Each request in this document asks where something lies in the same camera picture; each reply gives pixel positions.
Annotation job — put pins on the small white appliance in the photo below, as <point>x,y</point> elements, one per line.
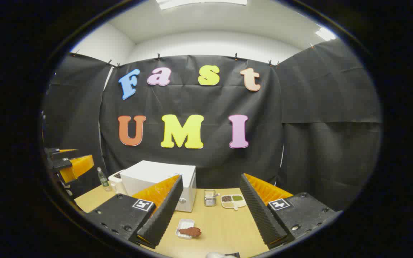
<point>115,181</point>

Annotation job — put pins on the clear water bottle green label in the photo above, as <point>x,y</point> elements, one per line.
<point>103,178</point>

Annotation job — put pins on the ceiling light panel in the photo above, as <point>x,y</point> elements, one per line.
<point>199,3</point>
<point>325,34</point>

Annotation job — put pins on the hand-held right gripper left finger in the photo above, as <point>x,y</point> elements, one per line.
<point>163,211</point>

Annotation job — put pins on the brown meat piece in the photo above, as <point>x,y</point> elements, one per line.
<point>191,232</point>

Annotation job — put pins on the divided dish of beans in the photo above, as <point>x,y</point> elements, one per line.
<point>233,201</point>

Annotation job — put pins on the metal mesh basket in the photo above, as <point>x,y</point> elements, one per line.
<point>210,199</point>

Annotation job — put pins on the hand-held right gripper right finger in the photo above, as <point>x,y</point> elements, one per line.
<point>260,211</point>

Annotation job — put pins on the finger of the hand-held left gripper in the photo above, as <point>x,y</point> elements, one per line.
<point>79,166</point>
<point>63,154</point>

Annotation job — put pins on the white microwave oven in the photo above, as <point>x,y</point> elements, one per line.
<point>152,173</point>

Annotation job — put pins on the white rectangular tray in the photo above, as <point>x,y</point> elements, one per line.
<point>185,223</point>

